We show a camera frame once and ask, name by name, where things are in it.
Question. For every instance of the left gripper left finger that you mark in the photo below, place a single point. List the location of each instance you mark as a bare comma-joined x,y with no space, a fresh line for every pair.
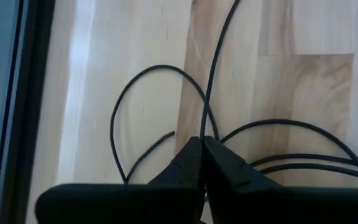
186,169

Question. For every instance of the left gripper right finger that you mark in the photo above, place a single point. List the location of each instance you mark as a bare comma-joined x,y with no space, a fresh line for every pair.
225,174

